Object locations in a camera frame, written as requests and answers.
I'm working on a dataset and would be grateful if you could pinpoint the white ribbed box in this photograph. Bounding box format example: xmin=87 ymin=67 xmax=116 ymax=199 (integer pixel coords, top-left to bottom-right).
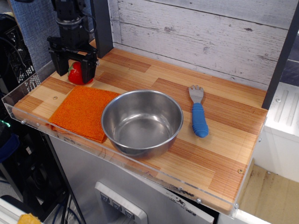
xmin=265 ymin=82 xmax=299 ymax=138

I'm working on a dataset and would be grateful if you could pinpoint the dark grey right post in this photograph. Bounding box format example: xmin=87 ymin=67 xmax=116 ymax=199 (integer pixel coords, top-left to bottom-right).
xmin=262 ymin=1 xmax=299 ymax=110

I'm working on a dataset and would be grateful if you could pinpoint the blue handled metal fork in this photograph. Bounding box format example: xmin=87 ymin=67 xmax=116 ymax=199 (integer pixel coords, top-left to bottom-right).
xmin=189 ymin=85 xmax=209 ymax=138

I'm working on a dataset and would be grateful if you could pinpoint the orange knitted cloth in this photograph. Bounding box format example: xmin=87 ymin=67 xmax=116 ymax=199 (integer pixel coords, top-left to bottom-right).
xmin=49 ymin=86 xmax=119 ymax=143

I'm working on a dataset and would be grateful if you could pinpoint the grey button panel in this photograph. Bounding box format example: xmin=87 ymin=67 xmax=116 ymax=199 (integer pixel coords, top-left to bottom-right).
xmin=94 ymin=182 xmax=148 ymax=224

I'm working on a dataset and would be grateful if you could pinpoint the clear acrylic table guard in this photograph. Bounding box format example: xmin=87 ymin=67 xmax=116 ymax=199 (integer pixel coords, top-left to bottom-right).
xmin=1 ymin=30 xmax=268 ymax=219

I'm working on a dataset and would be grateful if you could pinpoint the red toy strawberry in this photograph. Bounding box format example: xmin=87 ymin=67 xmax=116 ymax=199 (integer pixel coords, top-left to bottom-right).
xmin=68 ymin=62 xmax=85 ymax=85

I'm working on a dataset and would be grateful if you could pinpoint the black perforated crate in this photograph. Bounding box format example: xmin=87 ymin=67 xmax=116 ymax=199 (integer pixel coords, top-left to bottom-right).
xmin=0 ymin=14 xmax=41 ymax=93

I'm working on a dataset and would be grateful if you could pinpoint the stainless steel pot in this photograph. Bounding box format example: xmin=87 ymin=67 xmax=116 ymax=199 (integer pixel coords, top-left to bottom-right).
xmin=101 ymin=90 xmax=184 ymax=159

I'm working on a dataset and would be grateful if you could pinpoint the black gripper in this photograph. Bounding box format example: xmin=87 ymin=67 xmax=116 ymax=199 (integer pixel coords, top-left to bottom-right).
xmin=47 ymin=20 xmax=98 ymax=84

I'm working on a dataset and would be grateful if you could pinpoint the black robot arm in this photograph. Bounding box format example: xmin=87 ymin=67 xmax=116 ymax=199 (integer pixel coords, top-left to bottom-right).
xmin=47 ymin=0 xmax=98 ymax=84

